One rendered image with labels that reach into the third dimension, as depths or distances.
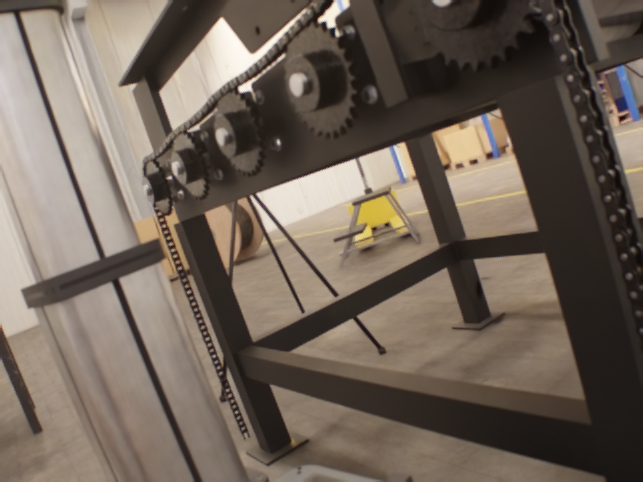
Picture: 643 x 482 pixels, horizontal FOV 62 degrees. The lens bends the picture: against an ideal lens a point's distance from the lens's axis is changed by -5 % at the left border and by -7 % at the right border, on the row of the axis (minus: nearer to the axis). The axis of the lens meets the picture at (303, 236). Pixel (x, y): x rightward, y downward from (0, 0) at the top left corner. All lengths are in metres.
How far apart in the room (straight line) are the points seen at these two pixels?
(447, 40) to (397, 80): 0.07
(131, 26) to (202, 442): 11.99
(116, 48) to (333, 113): 11.41
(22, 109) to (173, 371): 0.29
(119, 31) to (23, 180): 11.78
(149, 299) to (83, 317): 0.07
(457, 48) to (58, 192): 0.43
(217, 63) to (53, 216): 12.18
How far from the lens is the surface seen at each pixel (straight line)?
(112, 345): 0.56
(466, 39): 0.62
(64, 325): 0.56
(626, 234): 0.57
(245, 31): 1.10
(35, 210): 0.57
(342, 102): 0.79
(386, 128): 0.81
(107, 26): 12.33
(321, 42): 0.80
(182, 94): 12.17
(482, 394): 0.90
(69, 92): 0.61
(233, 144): 1.04
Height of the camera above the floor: 0.72
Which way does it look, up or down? 5 degrees down
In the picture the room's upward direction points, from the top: 20 degrees counter-clockwise
